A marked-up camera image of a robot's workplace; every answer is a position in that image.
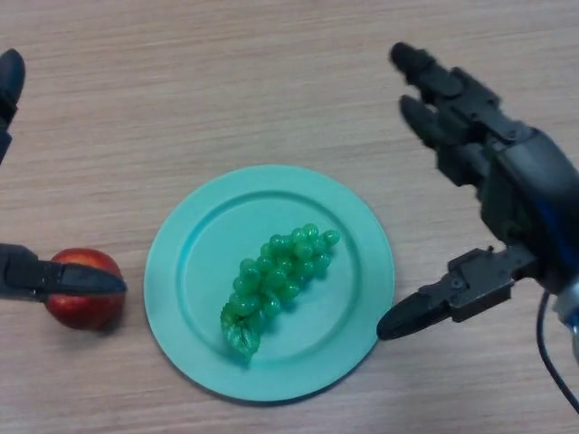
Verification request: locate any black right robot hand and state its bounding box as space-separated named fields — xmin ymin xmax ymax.
xmin=376 ymin=42 xmax=579 ymax=341

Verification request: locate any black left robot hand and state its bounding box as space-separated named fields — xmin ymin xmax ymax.
xmin=0 ymin=48 xmax=128 ymax=308

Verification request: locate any green grapes bunch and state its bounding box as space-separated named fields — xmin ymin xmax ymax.
xmin=220 ymin=223 xmax=342 ymax=363

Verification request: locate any green round plate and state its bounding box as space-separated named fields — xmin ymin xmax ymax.
xmin=143 ymin=165 xmax=395 ymax=403

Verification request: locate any red apple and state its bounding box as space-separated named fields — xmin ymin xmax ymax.
xmin=44 ymin=247 xmax=126 ymax=331

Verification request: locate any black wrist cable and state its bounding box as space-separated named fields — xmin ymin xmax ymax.
xmin=536 ymin=291 xmax=579 ymax=415

